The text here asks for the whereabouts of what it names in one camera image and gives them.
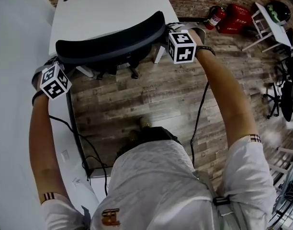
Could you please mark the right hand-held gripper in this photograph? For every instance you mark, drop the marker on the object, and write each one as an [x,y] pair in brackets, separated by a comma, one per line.
[182,49]

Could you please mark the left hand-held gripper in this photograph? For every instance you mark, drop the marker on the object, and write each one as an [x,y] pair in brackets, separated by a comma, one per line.
[54,83]

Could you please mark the black office chair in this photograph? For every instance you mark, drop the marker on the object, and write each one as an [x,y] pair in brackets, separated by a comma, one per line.
[108,47]

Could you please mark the person's left forearm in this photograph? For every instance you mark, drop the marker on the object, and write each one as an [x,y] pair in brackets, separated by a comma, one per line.
[43,152]

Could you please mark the person's right forearm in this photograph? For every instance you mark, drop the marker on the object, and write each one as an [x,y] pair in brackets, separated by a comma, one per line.
[228,99]

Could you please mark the black swivel chair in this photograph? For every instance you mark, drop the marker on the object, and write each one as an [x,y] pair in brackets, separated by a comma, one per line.
[287,102]
[292,63]

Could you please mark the person's right hand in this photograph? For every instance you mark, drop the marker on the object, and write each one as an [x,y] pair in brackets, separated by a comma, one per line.
[198,41]

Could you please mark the red fire extinguisher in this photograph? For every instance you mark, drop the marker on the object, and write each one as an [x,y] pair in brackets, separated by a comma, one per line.
[216,18]

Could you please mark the red fire equipment cabinet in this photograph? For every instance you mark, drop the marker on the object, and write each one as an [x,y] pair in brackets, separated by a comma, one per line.
[235,19]

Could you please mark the person's right shoe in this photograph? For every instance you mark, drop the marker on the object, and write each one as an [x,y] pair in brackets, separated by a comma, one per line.
[145,122]

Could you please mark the person's shoe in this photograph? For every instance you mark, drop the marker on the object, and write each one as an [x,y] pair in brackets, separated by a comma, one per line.
[134,136]
[145,122]

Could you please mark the white desk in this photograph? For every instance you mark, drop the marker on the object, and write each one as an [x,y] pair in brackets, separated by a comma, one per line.
[108,8]

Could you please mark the person's dark trousers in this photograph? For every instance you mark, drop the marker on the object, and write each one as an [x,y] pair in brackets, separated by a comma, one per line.
[158,134]

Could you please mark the white table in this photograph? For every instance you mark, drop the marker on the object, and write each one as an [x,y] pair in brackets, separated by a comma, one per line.
[271,23]

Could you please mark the person's left shoe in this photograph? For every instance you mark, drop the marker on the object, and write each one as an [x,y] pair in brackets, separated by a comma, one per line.
[134,136]

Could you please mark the black green helmet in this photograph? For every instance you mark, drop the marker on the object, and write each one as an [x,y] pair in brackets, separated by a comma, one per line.
[279,12]

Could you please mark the person's white shirt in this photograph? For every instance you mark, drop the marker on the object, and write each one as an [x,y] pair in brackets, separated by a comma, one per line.
[161,188]

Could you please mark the metal rack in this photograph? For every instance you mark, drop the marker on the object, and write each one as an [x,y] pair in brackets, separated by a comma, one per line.
[287,188]

